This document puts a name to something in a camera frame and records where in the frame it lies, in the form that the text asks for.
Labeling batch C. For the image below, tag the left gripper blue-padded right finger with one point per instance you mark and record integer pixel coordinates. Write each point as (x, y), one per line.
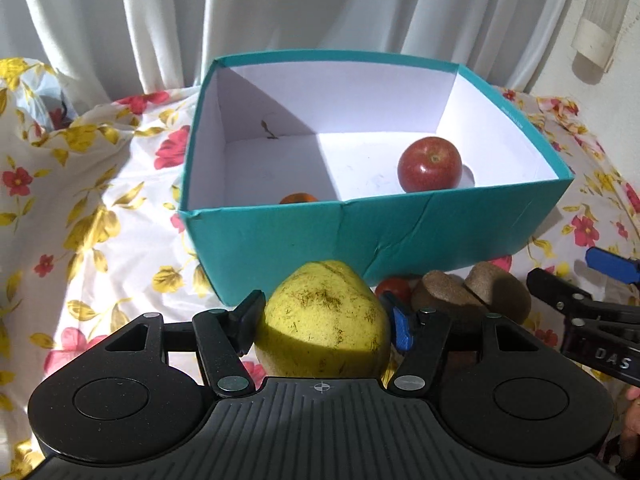
(434, 343)

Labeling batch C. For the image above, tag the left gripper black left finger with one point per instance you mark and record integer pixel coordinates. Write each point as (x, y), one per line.
(218, 337)

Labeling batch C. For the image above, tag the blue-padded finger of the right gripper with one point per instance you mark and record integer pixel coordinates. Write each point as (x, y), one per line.
(574, 302)

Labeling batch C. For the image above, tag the brown kiwi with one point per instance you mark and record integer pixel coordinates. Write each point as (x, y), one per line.
(446, 294)
(502, 292)

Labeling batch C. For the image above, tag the red cherry tomato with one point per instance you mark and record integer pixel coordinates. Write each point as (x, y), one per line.
(399, 287)

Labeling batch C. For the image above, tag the yellow pear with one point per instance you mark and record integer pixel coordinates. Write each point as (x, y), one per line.
(323, 321)

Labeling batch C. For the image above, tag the person's hand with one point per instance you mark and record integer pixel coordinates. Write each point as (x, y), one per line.
(629, 437)

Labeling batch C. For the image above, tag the small orange tangerine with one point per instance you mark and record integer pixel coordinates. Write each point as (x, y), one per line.
(298, 198)

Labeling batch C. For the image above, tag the floral bed sheet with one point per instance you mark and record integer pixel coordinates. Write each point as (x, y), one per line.
(91, 236)

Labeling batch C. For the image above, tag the red apple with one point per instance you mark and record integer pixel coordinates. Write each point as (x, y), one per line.
(429, 164)

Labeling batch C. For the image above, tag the teal cardboard box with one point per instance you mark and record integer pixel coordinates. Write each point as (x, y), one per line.
(334, 124)

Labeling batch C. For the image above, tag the white curtain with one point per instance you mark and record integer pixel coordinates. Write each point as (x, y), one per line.
(108, 49)

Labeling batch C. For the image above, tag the white wall cable cover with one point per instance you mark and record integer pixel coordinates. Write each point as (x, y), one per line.
(598, 29)

